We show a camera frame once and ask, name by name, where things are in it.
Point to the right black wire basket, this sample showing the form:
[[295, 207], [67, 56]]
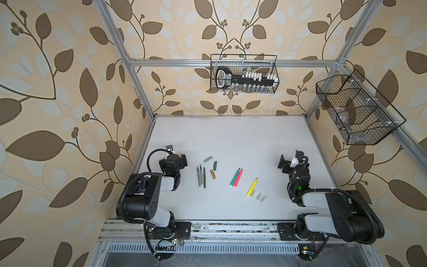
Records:
[[364, 114]]

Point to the black wire basket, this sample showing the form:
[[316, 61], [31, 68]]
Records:
[[254, 63], [364, 114]]

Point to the pink highlighter marker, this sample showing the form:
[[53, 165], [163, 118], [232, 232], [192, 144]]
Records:
[[238, 178]]

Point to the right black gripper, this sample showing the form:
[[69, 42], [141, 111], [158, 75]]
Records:
[[287, 166]]

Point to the green highlighter marker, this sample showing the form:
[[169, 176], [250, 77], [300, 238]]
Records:
[[235, 177]]

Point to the yellow highlighter marker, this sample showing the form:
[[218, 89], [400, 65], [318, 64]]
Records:
[[253, 186]]

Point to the rear black wire basket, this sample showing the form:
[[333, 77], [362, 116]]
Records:
[[254, 63]]

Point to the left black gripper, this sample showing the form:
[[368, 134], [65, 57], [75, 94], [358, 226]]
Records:
[[181, 162]]

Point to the black socket rail tool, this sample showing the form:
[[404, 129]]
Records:
[[225, 79]]

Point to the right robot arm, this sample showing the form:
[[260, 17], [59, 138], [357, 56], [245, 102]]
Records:
[[348, 216]]

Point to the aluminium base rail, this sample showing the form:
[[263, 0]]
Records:
[[269, 237]]

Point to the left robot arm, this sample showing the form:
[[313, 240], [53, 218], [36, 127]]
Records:
[[139, 204]]

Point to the dark green pen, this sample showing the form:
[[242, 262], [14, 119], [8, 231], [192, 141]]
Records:
[[204, 177]]

